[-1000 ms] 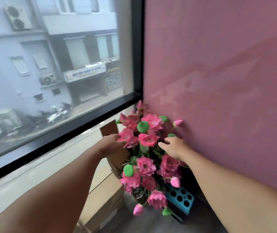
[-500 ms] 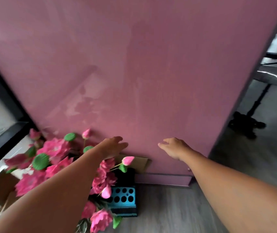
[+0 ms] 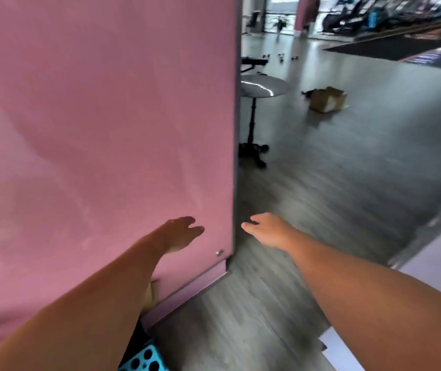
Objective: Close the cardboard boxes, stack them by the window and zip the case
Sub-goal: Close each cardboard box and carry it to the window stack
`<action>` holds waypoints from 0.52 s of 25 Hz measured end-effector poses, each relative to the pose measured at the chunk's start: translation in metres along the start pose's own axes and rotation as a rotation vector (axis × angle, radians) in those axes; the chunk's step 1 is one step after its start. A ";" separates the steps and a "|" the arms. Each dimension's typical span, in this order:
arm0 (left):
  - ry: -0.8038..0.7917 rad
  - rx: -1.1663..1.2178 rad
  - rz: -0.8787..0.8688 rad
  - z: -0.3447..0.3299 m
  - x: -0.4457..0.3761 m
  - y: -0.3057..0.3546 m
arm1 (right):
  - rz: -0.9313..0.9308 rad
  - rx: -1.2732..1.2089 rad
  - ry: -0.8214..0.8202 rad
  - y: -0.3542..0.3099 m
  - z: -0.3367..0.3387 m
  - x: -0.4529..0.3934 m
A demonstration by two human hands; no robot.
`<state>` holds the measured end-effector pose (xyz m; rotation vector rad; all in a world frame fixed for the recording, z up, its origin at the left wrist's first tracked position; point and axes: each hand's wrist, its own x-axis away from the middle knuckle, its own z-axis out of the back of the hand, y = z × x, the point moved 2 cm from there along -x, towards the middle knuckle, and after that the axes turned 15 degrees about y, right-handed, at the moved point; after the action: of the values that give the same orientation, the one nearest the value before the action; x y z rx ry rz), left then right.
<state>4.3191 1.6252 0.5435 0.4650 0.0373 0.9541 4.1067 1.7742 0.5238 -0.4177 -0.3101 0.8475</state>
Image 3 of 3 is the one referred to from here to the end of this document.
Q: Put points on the person's left hand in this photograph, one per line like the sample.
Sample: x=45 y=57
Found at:
x=176 y=235

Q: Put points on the person's right hand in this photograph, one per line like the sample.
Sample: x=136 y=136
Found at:
x=270 y=232

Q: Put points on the person's right fingers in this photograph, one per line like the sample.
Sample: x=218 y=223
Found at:
x=252 y=224

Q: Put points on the person's left fingers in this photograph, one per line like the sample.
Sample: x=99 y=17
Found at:
x=191 y=226

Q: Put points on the person's right forearm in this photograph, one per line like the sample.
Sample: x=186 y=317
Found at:
x=379 y=305

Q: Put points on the person's left forearm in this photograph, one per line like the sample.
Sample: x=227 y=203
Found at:
x=85 y=305

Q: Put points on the pink partition panel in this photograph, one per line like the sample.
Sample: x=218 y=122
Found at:
x=100 y=142

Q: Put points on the blue perforated plastic crate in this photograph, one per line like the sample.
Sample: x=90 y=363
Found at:
x=143 y=359

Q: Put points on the open cardboard box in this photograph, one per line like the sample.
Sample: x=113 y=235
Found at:
x=327 y=99

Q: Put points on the black bench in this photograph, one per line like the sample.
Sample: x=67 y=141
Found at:
x=253 y=62

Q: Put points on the white table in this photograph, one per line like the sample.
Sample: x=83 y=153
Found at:
x=417 y=297

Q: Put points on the black floor mat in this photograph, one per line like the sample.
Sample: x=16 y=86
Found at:
x=390 y=44

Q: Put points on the row of black exercise machines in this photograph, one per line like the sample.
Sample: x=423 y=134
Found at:
x=390 y=13

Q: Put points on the round black pedestal table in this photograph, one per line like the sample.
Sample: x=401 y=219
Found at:
x=257 y=108

